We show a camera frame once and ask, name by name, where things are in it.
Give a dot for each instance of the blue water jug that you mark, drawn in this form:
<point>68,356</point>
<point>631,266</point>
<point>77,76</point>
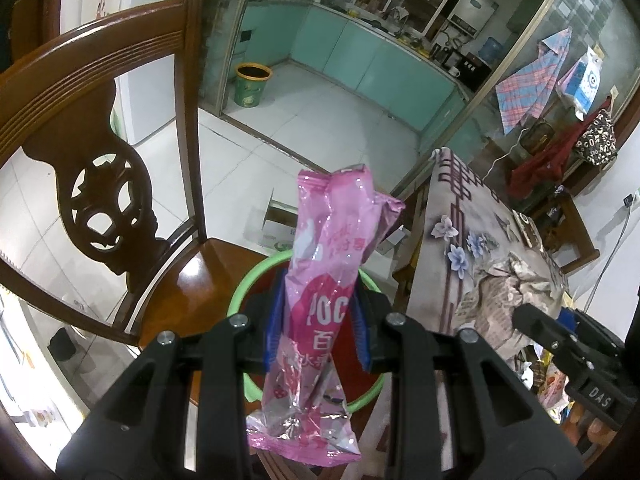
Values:
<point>491,50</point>

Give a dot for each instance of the black patterned bag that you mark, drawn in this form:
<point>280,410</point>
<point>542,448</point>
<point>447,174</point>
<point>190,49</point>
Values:
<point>600,135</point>

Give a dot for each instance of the pink plastic snack wrapper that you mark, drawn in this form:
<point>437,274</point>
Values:
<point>320,270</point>

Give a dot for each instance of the green plastic basin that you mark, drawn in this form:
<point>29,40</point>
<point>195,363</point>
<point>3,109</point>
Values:
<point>252,275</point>

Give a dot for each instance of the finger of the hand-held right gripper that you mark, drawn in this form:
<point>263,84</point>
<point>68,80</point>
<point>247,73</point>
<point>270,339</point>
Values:
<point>595,327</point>
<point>542,330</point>

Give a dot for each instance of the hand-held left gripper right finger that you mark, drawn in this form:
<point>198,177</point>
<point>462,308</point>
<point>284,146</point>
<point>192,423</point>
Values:
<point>361,330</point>

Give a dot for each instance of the plaid hanging cloth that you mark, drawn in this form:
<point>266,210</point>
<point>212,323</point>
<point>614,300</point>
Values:
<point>530,85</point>

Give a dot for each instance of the white blue plastic bag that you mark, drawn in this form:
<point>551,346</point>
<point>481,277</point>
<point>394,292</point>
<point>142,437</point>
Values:
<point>585,82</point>

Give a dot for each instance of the carved wooden chair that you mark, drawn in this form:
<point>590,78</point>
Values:
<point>100,60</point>

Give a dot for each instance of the colourful snack packets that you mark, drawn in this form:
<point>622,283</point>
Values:
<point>547,385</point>

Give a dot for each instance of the black countertop appliance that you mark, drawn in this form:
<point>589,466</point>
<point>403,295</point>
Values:
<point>472,67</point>

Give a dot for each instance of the teal kitchen cabinets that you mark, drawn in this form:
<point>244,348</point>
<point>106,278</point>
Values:
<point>360,55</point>

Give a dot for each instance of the red cloth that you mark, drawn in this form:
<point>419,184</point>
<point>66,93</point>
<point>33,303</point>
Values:
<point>540,165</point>

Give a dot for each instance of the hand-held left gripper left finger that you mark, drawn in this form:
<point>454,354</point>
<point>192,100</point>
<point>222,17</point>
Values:
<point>274,330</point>

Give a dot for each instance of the small black floor object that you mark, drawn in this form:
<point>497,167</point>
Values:
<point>66,344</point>

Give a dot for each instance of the small dark patterned box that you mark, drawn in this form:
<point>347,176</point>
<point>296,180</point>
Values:
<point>527,232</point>

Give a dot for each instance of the yellow green waste bin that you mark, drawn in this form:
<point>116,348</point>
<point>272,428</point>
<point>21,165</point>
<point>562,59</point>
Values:
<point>252,87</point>

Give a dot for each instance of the floral tablecloth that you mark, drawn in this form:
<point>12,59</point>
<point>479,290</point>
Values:
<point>450,260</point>

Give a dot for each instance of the white water heater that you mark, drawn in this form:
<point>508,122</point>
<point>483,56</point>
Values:
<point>475,15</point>

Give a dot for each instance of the open cardboard box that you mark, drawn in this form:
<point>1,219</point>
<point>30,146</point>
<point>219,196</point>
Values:
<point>280,232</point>

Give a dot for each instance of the small wooden stool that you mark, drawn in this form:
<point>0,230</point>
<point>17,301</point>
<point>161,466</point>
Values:
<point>575,230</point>

